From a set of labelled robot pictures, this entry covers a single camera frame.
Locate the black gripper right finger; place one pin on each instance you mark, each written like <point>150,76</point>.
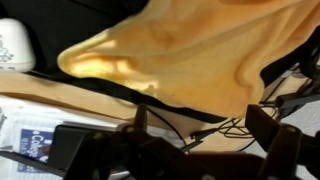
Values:
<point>283,150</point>

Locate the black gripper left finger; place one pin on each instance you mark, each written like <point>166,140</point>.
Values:
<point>133,156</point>

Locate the orange towel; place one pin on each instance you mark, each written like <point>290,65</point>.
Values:
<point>200,56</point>

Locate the black desk mat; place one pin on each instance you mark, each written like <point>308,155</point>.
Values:
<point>66,20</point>

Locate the white printed plastic bag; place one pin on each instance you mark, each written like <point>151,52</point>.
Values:
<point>30,133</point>

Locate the small white charger case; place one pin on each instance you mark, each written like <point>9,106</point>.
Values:
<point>13,45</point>

